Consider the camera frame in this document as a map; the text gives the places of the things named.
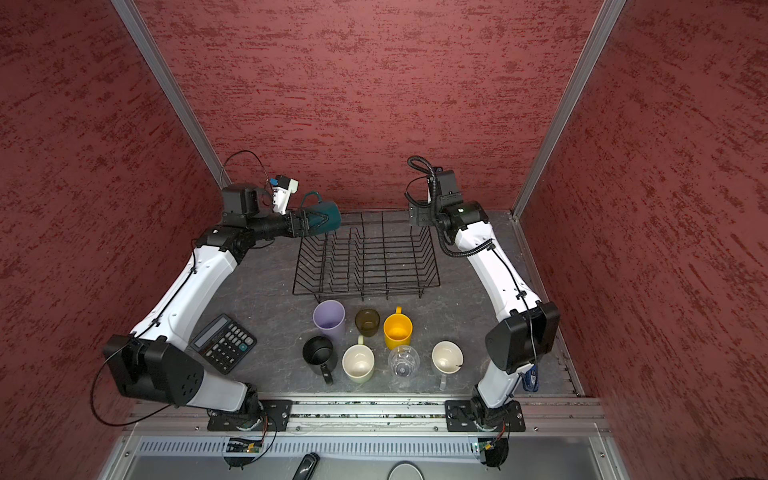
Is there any aluminium corner post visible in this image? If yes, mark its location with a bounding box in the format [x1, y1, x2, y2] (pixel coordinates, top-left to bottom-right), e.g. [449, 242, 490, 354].
[511, 0, 626, 222]
[110, 0, 231, 188]

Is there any black remote handset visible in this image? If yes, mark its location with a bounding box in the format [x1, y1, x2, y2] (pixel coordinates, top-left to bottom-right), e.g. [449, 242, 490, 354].
[292, 452, 320, 480]

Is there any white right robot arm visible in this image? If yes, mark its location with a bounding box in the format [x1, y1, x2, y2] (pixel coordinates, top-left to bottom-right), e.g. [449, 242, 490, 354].
[405, 156, 560, 416]

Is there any black calculator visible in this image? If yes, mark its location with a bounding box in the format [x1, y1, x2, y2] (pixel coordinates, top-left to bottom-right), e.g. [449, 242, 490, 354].
[190, 314, 258, 375]

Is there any black mug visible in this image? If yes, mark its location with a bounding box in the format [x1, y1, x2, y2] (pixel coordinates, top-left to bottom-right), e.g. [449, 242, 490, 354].
[302, 335, 338, 385]

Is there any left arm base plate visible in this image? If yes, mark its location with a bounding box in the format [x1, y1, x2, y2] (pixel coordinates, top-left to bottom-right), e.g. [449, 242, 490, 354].
[207, 399, 293, 433]

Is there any white mug grey handle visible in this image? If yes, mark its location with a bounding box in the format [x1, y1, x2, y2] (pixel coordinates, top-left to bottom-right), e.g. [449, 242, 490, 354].
[431, 340, 464, 391]

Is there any lilac plastic cup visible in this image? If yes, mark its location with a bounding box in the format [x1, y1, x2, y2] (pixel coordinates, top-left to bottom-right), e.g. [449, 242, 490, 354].
[312, 300, 346, 342]

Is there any aluminium corner post left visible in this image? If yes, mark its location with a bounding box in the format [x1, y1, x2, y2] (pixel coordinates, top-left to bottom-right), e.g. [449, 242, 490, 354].
[110, 0, 231, 188]

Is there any clear glass cup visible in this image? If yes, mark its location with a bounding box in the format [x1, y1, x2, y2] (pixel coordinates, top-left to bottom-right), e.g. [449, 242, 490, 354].
[388, 345, 420, 379]

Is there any black wire dish rack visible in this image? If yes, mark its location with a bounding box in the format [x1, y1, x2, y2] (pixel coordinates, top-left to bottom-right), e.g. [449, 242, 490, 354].
[292, 212, 441, 302]

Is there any cream mug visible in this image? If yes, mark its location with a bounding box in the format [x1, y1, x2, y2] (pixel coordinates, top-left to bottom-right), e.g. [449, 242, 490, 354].
[342, 335, 375, 384]

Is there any aluminium corner post right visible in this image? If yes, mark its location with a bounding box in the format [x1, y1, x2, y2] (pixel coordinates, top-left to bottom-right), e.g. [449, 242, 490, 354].
[511, 0, 626, 222]

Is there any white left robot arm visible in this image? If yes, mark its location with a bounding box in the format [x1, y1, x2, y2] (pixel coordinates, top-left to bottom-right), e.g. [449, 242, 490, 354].
[103, 181, 341, 423]

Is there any yellow mug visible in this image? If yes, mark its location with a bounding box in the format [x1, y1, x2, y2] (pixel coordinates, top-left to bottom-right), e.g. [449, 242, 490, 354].
[383, 306, 413, 350]

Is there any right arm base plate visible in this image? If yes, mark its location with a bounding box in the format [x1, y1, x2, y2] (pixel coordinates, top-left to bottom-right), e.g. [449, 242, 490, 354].
[444, 397, 526, 433]

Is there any olive glass cup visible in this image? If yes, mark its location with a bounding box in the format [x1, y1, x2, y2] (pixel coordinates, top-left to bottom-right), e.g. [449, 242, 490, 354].
[355, 308, 381, 337]

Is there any teal green cup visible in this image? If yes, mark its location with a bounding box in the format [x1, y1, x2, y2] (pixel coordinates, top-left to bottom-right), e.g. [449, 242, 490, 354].
[298, 191, 342, 237]

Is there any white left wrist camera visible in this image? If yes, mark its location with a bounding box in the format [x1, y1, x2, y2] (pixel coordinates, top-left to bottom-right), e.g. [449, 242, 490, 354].
[269, 175, 299, 215]

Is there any grey round object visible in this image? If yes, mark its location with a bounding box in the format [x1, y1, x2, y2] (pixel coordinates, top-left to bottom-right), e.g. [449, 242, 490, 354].
[387, 461, 425, 480]

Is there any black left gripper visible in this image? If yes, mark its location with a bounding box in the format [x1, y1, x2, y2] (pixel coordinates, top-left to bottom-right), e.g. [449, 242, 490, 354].
[247, 206, 327, 240]

